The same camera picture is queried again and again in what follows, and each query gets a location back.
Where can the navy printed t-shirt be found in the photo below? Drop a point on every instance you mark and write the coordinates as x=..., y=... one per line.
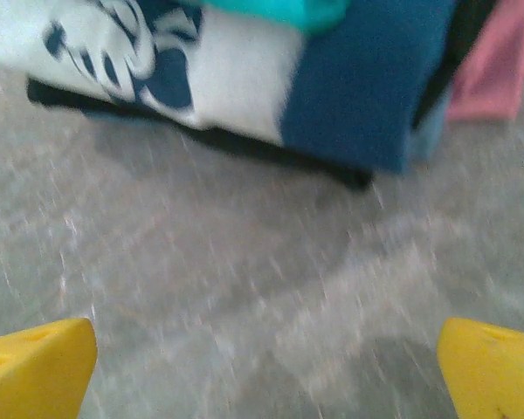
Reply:
x=353, y=96

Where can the black t-shirt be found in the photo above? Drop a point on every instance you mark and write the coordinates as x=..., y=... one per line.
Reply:
x=244, y=144

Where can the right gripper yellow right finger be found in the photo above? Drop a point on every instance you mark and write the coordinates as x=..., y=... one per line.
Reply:
x=498, y=371

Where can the pink t-shirt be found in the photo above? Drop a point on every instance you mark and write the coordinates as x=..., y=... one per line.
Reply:
x=493, y=74

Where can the teal t-shirt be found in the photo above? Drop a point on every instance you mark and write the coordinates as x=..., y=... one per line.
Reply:
x=284, y=11

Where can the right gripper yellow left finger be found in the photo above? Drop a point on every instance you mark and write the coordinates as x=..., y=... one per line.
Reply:
x=35, y=366

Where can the light blue t-shirt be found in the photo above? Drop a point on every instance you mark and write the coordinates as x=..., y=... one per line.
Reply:
x=430, y=131

